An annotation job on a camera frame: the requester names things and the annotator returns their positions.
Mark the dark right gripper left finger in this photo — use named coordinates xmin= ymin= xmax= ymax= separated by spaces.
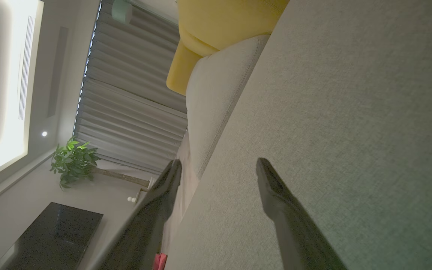
xmin=98 ymin=159 xmax=183 ymax=270

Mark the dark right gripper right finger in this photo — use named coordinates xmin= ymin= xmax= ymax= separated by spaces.
xmin=256 ymin=157 xmax=348 ymax=270

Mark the red white jersey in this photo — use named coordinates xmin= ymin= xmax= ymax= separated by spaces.
xmin=152 ymin=253 xmax=168 ymax=270

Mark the green leafy potted plant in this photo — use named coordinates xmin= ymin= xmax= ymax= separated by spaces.
xmin=50 ymin=137 xmax=155 ymax=190

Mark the black television screen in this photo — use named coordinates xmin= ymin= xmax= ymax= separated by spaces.
xmin=0 ymin=202 xmax=104 ymax=270

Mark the grey fabric sofa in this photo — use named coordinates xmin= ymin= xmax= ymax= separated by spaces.
xmin=162 ymin=0 xmax=432 ymax=270

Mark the grey pleated curtain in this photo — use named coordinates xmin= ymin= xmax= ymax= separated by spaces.
xmin=73 ymin=0 xmax=188 ymax=175

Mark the light grey sofa cushion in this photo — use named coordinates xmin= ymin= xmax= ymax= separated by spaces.
xmin=185 ymin=35 xmax=271 ymax=179

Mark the grey ceiling slot vent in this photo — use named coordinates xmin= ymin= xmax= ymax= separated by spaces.
xmin=47 ymin=26 xmax=69 ymax=117

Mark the white ceiling air vent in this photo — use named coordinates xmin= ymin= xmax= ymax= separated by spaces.
xmin=17 ymin=15 xmax=36 ymax=121

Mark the yellow cushion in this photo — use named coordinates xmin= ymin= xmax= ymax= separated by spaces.
xmin=166 ymin=0 xmax=290 ymax=96

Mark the pale green round lamp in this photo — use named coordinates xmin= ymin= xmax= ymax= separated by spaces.
xmin=111 ymin=0 xmax=133 ymax=24

